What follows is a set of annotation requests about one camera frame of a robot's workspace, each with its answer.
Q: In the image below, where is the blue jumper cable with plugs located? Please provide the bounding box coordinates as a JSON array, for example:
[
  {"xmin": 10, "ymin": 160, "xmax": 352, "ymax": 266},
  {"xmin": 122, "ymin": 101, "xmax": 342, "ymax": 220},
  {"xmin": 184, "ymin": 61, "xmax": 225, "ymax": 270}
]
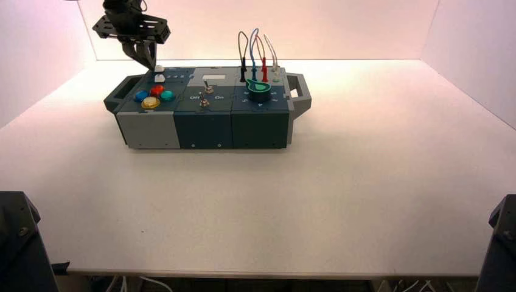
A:
[{"xmin": 248, "ymin": 28, "xmax": 260, "ymax": 82}]

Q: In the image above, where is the white jumper cable with plugs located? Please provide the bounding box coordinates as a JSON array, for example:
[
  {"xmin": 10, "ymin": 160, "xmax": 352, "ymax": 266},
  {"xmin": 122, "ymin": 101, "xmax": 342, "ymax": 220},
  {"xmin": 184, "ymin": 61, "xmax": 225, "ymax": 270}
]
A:
[{"xmin": 263, "ymin": 34, "xmax": 280, "ymax": 79}]

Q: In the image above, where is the red jumper cable with plugs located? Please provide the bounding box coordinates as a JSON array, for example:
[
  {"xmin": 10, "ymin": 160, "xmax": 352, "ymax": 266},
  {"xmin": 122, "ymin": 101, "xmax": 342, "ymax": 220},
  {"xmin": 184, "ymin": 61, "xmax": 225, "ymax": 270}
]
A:
[{"xmin": 255, "ymin": 35, "xmax": 268, "ymax": 83}]

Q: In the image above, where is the grey and teal control box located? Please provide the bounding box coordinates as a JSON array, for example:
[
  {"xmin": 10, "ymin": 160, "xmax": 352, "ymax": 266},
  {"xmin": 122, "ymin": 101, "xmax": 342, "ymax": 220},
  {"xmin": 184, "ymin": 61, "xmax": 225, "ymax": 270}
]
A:
[{"xmin": 103, "ymin": 66, "xmax": 312, "ymax": 151}]

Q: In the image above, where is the black jumper cable with plugs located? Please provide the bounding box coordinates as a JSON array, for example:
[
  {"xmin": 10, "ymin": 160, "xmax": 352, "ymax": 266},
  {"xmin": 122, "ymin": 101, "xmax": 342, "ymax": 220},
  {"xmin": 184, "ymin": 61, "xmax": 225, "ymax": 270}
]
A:
[{"xmin": 237, "ymin": 31, "xmax": 249, "ymax": 83}]

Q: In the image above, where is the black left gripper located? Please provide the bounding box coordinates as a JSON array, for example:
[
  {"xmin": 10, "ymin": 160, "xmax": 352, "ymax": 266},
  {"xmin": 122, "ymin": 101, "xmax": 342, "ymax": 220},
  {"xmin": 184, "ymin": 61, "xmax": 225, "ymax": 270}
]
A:
[{"xmin": 92, "ymin": 0, "xmax": 170, "ymax": 71}]

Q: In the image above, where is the green rotary dial knob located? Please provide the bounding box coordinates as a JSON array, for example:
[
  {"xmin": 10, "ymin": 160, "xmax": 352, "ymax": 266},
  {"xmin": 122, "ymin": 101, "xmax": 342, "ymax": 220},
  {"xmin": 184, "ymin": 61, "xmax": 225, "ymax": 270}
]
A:
[{"xmin": 245, "ymin": 78, "xmax": 272, "ymax": 103}]

